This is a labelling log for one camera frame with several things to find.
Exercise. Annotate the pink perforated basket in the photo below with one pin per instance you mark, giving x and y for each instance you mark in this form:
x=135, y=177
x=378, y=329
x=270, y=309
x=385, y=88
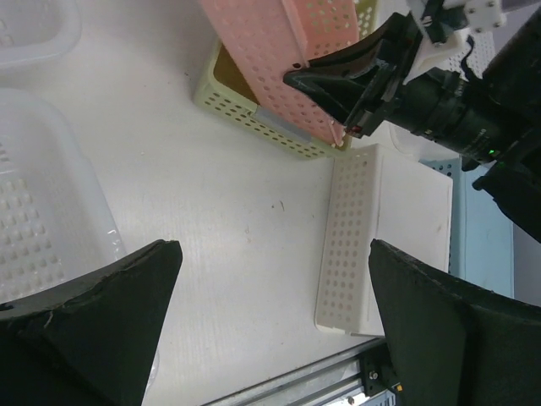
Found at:
x=267, y=39

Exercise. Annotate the blue perforated basket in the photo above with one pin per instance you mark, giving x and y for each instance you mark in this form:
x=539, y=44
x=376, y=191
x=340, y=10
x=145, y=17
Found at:
x=481, y=242

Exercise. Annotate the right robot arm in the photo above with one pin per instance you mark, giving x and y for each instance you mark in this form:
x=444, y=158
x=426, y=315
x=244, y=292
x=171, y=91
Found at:
x=492, y=119

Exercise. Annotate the translucent white basket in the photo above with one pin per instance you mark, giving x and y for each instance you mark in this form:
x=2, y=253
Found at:
x=37, y=31
x=56, y=224
x=478, y=57

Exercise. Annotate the yellow-green perforated basket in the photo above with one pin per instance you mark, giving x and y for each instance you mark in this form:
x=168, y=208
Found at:
x=224, y=91

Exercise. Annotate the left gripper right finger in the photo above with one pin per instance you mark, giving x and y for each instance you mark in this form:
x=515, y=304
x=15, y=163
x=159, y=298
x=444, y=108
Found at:
x=450, y=341

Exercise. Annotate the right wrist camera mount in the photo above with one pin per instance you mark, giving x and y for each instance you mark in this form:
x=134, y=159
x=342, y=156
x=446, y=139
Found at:
x=445, y=25

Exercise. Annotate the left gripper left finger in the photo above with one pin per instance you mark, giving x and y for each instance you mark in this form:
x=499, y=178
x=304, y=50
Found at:
x=91, y=340

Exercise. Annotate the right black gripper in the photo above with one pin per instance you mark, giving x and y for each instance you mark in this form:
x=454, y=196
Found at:
x=357, y=85

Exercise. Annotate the aluminium mounting rail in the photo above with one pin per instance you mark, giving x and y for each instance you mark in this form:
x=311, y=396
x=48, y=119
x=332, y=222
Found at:
x=361, y=375

